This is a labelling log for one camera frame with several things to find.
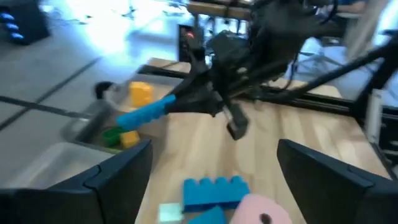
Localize pink foam die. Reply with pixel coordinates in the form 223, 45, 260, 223
229, 194, 294, 224

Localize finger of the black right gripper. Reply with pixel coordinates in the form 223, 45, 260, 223
169, 99, 223, 116
170, 67, 215, 99

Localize grey translucent plastic bin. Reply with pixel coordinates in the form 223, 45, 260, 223
60, 98, 150, 154

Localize black box red light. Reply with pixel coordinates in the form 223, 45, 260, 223
178, 24, 203, 63

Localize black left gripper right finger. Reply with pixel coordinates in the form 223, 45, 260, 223
277, 138, 398, 224

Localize yellow two-stud block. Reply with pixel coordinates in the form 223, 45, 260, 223
128, 81, 155, 108

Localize wooden background table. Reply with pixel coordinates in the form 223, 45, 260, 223
186, 0, 254, 20

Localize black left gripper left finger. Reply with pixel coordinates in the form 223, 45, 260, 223
0, 139, 154, 224

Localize long blue four-stud block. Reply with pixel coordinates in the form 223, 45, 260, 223
182, 175, 251, 214

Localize clear plastic bin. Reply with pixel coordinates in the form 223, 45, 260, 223
5, 141, 116, 191
94, 73, 185, 116

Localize long thin black rod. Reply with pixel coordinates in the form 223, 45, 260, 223
303, 39, 398, 94

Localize black cabinet blue lights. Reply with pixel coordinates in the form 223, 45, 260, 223
0, 0, 51, 47

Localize narrow blue building block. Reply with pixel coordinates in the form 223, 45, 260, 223
116, 93, 177, 132

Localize mint green cube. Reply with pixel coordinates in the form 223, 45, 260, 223
157, 202, 185, 224

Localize narrow green building block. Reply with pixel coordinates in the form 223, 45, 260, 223
101, 126, 126, 148

